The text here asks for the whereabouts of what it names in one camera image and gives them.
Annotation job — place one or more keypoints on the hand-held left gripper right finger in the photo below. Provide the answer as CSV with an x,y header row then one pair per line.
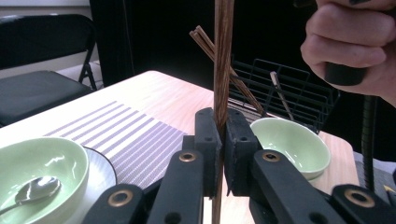
x,y
239,155

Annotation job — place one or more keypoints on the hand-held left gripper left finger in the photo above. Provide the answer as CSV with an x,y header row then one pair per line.
x,y
208,149

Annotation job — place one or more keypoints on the brown wooden chopstick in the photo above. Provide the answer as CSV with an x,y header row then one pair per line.
x,y
229,46
207,36
218,62
199,41

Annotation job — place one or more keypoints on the white plate dark rim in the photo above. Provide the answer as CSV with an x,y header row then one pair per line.
x,y
99,174

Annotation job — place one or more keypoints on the green bowl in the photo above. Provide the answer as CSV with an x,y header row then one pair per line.
x,y
37,158
292,146

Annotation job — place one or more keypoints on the metal spoon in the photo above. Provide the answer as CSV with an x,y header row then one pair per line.
x,y
281,93
39,189

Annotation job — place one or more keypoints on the grey striped placemat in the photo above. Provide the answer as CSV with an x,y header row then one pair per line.
x,y
124,137

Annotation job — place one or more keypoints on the black curtain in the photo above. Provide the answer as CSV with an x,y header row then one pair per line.
x,y
162,37

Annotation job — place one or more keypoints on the black folding chair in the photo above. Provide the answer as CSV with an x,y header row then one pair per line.
x,y
37,90

